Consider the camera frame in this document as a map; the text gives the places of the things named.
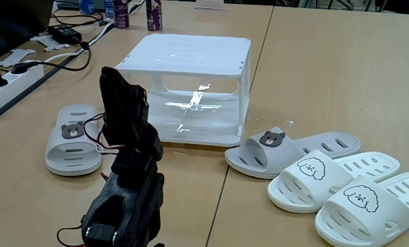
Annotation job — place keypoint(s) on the purple drink can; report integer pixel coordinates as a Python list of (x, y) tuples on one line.
[(121, 13), (153, 15)]

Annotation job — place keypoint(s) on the grey bear slipper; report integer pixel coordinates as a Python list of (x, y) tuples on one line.
[(259, 156), (70, 161)]

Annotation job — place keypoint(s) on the white power strip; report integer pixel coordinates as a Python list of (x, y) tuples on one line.
[(9, 89)]

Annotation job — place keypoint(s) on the white two-shelf shoe rack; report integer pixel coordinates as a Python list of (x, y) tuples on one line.
[(190, 51)]

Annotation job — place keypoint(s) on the white dog slipper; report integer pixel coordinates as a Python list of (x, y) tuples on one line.
[(304, 185), (362, 219)]

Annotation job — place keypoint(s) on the black laptop screen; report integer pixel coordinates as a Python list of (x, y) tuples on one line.
[(15, 24)]

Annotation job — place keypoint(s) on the black chair base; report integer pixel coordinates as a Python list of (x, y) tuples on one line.
[(345, 3)]

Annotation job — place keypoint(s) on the white paper card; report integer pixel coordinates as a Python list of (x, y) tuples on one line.
[(209, 5)]

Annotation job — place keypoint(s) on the blue drink can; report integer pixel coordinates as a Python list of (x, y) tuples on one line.
[(86, 6), (109, 8)]

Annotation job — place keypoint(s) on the black power adapter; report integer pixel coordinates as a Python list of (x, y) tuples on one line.
[(64, 34)]

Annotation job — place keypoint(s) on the clear tape piece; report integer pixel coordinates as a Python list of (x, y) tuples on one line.
[(288, 123)]

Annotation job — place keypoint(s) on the white flat plastic part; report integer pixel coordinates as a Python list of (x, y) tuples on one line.
[(50, 42), (14, 57)]

